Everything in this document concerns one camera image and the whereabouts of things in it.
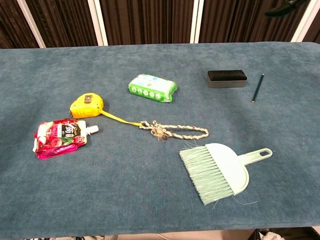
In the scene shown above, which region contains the yellow tape measure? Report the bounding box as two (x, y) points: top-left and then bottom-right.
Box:
(69, 92), (141, 126)

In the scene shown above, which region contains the red spouted drink pouch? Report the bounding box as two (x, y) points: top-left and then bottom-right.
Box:
(32, 118), (100, 160)

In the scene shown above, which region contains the white frame post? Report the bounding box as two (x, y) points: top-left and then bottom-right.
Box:
(189, 0), (205, 44)
(16, 0), (47, 49)
(291, 0), (320, 43)
(87, 0), (109, 47)

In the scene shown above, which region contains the green wet wipes pack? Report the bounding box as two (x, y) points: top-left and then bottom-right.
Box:
(128, 73), (179, 103)

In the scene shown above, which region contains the braided twine rope loop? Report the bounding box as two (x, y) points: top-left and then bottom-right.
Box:
(138, 120), (210, 141)

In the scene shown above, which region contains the black pleated curtain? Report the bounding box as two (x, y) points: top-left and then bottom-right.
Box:
(0, 0), (40, 50)
(24, 0), (99, 48)
(199, 0), (311, 44)
(303, 13), (320, 45)
(99, 0), (195, 46)

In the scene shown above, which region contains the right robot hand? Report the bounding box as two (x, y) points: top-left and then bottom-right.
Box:
(264, 0), (310, 18)

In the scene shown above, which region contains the black felt board eraser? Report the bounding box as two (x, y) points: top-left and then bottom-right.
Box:
(207, 69), (248, 89)

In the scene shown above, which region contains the mint green hand brush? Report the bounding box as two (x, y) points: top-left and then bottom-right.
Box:
(178, 142), (273, 206)

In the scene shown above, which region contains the dark green pencil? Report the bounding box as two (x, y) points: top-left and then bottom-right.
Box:
(251, 73), (265, 104)

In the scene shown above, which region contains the teal velvet table cloth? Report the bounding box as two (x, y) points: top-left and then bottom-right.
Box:
(0, 41), (320, 240)

